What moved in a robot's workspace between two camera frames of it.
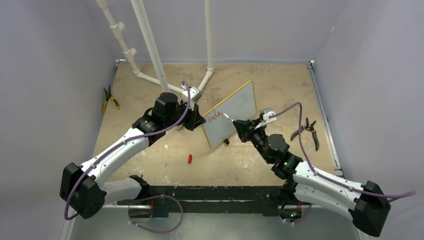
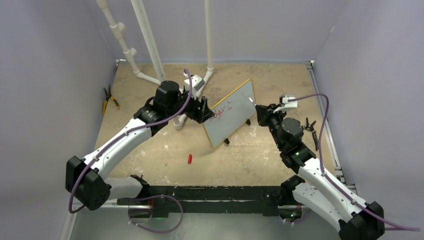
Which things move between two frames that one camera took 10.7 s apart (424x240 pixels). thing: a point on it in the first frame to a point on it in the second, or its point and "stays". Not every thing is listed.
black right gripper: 244,127 to 265,113
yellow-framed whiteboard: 241,105 stays
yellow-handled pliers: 108,95 stays
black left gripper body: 188,116 to 193,111
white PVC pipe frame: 118,29 stays
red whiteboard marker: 228,117 to 251,100
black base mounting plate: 166,200 stays
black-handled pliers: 309,126 stays
